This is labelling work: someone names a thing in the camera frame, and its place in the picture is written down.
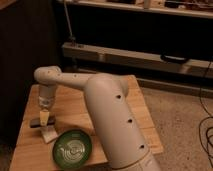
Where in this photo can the black handle on beam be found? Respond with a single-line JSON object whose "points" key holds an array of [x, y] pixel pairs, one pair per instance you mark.
{"points": [[177, 60]]}

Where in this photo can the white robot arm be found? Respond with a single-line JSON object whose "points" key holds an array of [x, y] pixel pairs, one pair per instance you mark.
{"points": [[105, 97]]}

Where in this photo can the white sponge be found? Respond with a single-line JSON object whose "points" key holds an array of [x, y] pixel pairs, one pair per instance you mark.
{"points": [[49, 133]]}

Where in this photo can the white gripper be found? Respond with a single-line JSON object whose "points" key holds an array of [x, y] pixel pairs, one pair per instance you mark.
{"points": [[46, 100]]}

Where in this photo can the metal rod stand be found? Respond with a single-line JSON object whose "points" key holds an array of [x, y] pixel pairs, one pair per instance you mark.
{"points": [[71, 36]]}

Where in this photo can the green patterned plate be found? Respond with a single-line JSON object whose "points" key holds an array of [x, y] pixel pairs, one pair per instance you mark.
{"points": [[72, 149]]}

